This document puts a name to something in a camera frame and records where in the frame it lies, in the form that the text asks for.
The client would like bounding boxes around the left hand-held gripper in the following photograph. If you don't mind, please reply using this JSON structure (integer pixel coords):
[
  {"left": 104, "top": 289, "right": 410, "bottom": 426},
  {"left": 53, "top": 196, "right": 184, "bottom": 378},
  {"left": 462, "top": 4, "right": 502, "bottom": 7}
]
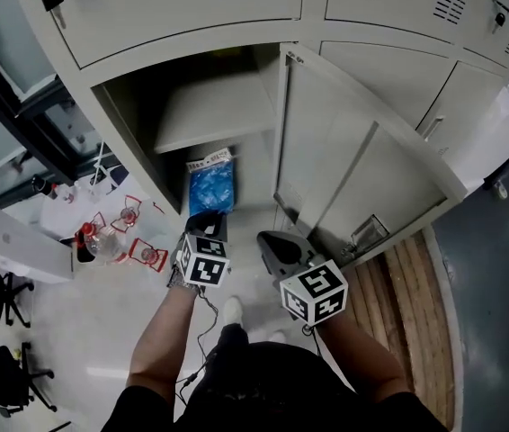
[{"left": 170, "top": 210, "right": 232, "bottom": 290}]

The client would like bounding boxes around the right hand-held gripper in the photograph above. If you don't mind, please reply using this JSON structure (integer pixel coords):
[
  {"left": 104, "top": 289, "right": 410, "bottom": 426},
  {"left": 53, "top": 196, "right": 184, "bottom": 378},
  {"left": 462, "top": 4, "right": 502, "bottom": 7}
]
[{"left": 255, "top": 229, "right": 350, "bottom": 327}]

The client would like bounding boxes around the blue plastic packet item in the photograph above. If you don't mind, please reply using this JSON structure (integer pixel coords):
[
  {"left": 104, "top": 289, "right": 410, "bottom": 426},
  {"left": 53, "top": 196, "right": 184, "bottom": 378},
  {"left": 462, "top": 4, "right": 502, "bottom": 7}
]
[{"left": 185, "top": 147, "right": 238, "bottom": 218}]

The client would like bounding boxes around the grey metal locker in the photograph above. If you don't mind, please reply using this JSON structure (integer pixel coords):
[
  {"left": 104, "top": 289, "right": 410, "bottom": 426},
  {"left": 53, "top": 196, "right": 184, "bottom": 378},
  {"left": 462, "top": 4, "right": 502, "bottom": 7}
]
[{"left": 9, "top": 0, "right": 509, "bottom": 270}]

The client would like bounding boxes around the person's left forearm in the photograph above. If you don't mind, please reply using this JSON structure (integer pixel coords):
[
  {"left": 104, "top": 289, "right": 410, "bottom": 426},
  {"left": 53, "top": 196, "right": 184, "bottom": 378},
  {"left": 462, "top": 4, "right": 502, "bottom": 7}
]
[{"left": 125, "top": 281, "right": 202, "bottom": 405}]

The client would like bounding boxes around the person's right forearm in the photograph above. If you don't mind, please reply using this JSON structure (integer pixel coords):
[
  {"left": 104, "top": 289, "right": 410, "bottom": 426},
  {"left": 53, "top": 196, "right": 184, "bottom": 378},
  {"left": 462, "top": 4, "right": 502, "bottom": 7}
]
[{"left": 314, "top": 307, "right": 409, "bottom": 405}]

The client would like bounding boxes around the open grey locker door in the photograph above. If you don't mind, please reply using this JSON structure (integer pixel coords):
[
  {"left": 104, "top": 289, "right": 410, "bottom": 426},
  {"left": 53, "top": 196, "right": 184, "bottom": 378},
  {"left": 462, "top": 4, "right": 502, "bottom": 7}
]
[{"left": 272, "top": 42, "right": 469, "bottom": 270}]

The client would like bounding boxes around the grey locker shelf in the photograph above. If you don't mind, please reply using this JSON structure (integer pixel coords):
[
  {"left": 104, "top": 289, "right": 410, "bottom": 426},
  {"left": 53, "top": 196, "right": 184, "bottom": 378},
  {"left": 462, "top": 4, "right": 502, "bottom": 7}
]
[{"left": 154, "top": 72, "right": 279, "bottom": 155}]

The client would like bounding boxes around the silver metal wristwatch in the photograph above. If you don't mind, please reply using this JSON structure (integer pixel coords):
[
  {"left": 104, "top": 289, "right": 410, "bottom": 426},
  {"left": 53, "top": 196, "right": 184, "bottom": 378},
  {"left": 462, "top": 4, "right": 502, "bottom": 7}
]
[{"left": 166, "top": 265, "right": 201, "bottom": 294}]

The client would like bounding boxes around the person's black trouser leg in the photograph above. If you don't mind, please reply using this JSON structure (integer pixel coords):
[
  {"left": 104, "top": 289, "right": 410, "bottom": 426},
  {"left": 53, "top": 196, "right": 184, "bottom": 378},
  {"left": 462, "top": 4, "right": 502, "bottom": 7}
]
[{"left": 215, "top": 321, "right": 251, "bottom": 358}]

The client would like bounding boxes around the wooden plank pallet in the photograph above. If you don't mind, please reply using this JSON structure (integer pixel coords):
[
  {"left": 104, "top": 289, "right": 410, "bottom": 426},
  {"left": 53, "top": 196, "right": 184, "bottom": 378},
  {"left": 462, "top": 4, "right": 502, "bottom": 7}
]
[{"left": 352, "top": 230, "right": 459, "bottom": 428}]

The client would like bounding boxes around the person's black shirt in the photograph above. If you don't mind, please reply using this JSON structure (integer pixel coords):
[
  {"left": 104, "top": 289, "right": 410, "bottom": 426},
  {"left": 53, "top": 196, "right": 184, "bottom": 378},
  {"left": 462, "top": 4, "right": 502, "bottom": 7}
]
[{"left": 113, "top": 340, "right": 450, "bottom": 432}]

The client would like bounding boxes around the clear bottle with red cap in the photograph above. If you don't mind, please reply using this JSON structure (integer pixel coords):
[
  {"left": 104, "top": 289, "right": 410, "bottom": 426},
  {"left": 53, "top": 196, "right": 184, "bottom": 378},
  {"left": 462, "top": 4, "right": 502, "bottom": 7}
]
[{"left": 73, "top": 221, "right": 121, "bottom": 266}]

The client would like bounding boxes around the white cardboard box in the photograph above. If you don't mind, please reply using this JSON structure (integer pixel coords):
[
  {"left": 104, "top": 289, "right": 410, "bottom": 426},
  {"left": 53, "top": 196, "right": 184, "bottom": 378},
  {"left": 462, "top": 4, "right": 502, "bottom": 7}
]
[{"left": 0, "top": 206, "right": 76, "bottom": 284}]

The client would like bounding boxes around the black-framed glass door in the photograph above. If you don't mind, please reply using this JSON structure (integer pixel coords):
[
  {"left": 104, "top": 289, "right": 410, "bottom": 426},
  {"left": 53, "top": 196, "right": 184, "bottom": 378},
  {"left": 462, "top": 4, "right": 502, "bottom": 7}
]
[{"left": 0, "top": 0, "right": 123, "bottom": 197}]

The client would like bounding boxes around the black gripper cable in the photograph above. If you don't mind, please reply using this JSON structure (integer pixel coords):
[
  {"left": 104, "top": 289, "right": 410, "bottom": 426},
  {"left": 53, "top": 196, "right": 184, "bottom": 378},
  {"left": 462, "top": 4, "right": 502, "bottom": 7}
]
[
  {"left": 300, "top": 324, "right": 326, "bottom": 359},
  {"left": 174, "top": 285, "right": 220, "bottom": 407}
]

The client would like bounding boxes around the red wire lantern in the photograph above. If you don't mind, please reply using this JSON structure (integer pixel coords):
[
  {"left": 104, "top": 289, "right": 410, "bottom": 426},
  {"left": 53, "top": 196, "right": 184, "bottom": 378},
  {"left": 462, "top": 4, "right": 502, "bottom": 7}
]
[
  {"left": 109, "top": 194, "right": 142, "bottom": 233},
  {"left": 127, "top": 237, "right": 169, "bottom": 273},
  {"left": 85, "top": 211, "right": 108, "bottom": 234}
]

